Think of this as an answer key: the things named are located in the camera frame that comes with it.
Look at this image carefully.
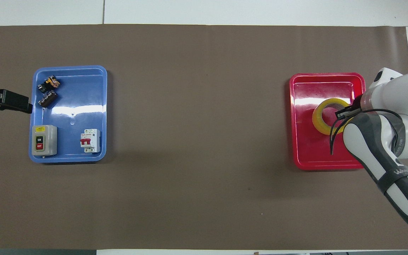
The red plastic tray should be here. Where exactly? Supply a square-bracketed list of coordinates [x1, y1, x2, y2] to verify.
[289, 73, 367, 171]

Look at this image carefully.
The grey on-off switch box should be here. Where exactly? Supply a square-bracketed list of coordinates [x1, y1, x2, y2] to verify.
[31, 125, 58, 157]

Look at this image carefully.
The yellow tape roll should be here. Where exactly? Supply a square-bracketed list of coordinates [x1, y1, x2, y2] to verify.
[312, 98, 355, 136]

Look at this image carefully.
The black cable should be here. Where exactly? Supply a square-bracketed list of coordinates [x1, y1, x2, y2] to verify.
[329, 106, 403, 156]

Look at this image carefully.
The blue plastic tray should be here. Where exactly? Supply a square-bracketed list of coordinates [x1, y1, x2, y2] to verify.
[29, 65, 108, 163]

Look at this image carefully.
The brown terminal block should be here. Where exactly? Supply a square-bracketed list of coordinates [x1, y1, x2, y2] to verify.
[38, 90, 57, 108]

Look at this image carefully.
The white circuit breaker red lever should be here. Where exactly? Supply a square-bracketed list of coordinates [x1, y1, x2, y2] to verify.
[80, 129, 101, 153]

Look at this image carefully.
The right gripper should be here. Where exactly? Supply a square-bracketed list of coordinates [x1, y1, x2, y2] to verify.
[351, 93, 364, 110]

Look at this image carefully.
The black and yellow small component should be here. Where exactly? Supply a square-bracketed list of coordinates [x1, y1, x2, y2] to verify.
[37, 75, 61, 94]

